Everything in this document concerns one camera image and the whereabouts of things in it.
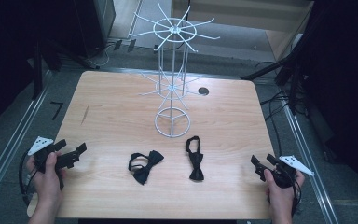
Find dark cabinet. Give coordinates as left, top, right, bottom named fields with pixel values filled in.
left=73, top=0, right=117, bottom=60

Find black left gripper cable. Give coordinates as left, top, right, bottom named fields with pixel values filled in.
left=18, top=152, right=41, bottom=204

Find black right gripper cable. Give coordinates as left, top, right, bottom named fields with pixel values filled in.
left=288, top=174, right=303, bottom=217

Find light wooden furniture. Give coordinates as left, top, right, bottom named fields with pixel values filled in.
left=171, top=0, right=315, bottom=62

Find white wire display rack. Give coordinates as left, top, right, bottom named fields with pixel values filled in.
left=128, top=3, right=221, bottom=139

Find metal floor rail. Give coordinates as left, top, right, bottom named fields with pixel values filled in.
left=282, top=105, right=340, bottom=224
left=0, top=70, right=54, bottom=216

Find black bow tie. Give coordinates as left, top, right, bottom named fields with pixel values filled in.
left=128, top=149, right=165, bottom=186
left=185, top=135, right=205, bottom=182

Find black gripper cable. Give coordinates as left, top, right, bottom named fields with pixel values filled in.
left=18, top=152, right=41, bottom=204
left=288, top=174, right=303, bottom=217

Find person's right hand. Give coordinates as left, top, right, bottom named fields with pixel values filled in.
left=263, top=168, right=306, bottom=207

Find white floor cable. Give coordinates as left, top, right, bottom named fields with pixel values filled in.
left=96, top=42, right=117, bottom=68

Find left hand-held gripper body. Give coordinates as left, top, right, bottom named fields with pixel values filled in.
left=27, top=135, right=82, bottom=174

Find black stand legs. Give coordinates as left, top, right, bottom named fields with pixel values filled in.
left=31, top=36, right=101, bottom=101
left=240, top=18, right=315, bottom=116

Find black floor cables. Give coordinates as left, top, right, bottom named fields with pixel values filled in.
left=255, top=60, right=307, bottom=157

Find person's left hand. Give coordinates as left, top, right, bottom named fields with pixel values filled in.
left=26, top=151, right=67, bottom=207

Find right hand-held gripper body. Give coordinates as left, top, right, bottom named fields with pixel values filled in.
left=255, top=155, right=315, bottom=189

